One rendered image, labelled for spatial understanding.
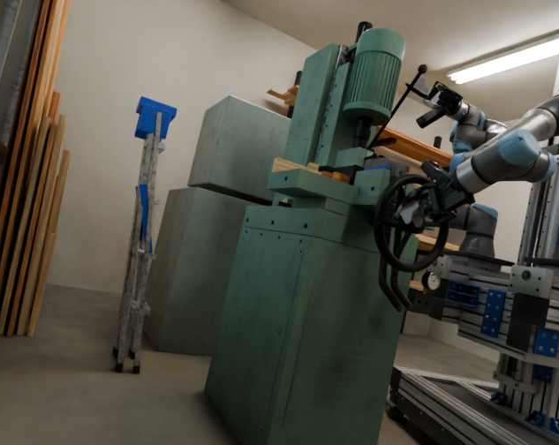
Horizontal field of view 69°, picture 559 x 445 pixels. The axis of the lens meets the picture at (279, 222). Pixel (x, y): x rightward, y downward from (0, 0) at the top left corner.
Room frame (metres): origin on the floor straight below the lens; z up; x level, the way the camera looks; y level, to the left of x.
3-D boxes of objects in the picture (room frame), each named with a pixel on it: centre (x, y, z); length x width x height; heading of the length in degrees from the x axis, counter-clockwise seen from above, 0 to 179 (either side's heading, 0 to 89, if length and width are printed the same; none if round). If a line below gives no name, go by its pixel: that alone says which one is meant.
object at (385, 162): (1.31, -0.31, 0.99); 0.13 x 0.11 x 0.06; 117
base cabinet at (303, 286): (1.59, -0.17, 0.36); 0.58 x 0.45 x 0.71; 27
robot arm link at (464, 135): (1.58, -0.66, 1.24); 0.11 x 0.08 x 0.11; 66
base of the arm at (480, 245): (1.84, -0.91, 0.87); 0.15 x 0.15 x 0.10
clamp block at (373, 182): (1.31, -0.31, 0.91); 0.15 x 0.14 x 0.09; 117
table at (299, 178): (1.38, -0.27, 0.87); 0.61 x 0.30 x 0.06; 117
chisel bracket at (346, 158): (1.50, -0.22, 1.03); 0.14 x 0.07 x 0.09; 27
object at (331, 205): (1.43, -0.26, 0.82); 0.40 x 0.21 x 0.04; 117
